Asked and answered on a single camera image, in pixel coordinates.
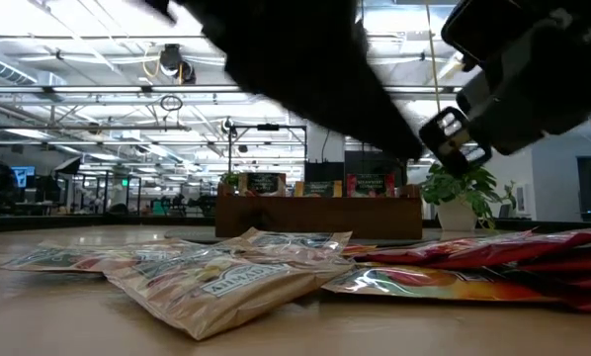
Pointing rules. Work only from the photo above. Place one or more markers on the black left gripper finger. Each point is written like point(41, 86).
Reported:
point(325, 94)

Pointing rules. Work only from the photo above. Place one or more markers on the orange mango tea packet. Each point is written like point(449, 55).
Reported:
point(424, 284)
point(360, 249)
point(319, 188)

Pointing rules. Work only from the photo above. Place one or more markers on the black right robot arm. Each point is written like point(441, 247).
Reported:
point(478, 25)

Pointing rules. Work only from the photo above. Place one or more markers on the black perforated computer case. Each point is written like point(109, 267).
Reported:
point(374, 160)

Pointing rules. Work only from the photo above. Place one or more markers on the brown wooden compartment tray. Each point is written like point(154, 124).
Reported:
point(320, 217)

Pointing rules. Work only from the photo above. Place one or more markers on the green potted plant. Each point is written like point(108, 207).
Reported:
point(463, 198)

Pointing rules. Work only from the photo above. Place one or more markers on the grey round mat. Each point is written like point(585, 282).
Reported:
point(192, 233)

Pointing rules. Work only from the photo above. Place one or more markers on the computer monitor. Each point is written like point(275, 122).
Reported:
point(23, 176)

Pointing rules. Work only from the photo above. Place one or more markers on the black background station frame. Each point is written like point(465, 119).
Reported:
point(268, 127)

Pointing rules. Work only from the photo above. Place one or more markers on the black overhead camera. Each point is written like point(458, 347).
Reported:
point(177, 62)

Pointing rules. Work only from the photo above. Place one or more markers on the black aluminium table frame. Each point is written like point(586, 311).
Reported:
point(78, 222)

